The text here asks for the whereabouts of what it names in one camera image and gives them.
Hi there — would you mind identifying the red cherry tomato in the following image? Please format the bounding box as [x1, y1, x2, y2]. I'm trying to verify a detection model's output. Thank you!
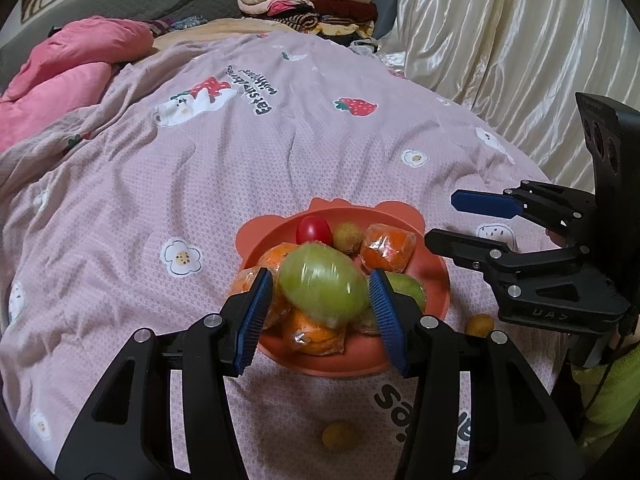
[295, 214, 333, 246]

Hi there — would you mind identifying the orange bear-ear plate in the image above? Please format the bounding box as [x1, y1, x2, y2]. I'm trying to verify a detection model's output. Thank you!
[235, 198, 450, 378]

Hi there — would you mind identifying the black camera box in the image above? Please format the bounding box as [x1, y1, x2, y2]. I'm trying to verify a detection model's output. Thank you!
[576, 92, 639, 261]

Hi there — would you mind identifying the small yellow fruit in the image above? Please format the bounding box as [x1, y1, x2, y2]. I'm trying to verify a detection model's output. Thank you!
[464, 313, 495, 338]
[321, 420, 360, 453]

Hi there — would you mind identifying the wrapped orange back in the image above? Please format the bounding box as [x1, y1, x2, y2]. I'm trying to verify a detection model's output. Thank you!
[257, 242, 298, 276]

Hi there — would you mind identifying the green fruit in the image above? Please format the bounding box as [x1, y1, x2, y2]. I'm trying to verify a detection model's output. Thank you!
[352, 271, 426, 336]
[278, 242, 370, 330]

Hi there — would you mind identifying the orange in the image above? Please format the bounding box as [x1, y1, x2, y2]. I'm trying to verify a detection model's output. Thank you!
[359, 223, 416, 273]
[229, 266, 293, 330]
[257, 242, 298, 276]
[281, 309, 346, 356]

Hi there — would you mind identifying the wrapped orange front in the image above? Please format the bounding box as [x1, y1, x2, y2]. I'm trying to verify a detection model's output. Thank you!
[281, 309, 346, 356]

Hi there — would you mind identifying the cream satin curtain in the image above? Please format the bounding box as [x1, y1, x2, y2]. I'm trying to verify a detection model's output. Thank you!
[381, 0, 639, 191]

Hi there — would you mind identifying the green sleeve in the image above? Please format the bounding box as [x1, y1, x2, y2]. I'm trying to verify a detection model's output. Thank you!
[580, 344, 639, 462]

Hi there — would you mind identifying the small green-brown fruit on plate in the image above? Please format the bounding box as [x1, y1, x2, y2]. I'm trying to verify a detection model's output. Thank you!
[332, 222, 363, 256]

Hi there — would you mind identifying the wrapped green fruit on plate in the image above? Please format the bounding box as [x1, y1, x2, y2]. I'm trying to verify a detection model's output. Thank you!
[352, 271, 426, 336]

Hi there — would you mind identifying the stack of folded clothes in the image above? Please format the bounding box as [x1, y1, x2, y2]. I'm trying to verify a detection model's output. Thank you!
[238, 0, 398, 47]

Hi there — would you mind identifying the beige blanket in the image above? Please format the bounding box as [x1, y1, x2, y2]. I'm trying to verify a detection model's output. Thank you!
[152, 18, 294, 53]

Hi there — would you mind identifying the pink quilt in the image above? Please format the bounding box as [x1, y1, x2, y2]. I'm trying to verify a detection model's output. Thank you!
[1, 16, 154, 151]

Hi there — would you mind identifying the grey headboard cover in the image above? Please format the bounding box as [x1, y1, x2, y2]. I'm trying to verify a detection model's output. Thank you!
[1, 0, 240, 88]

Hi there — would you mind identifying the small yellow fruit front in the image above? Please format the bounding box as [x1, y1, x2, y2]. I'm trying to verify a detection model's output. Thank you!
[321, 420, 360, 453]

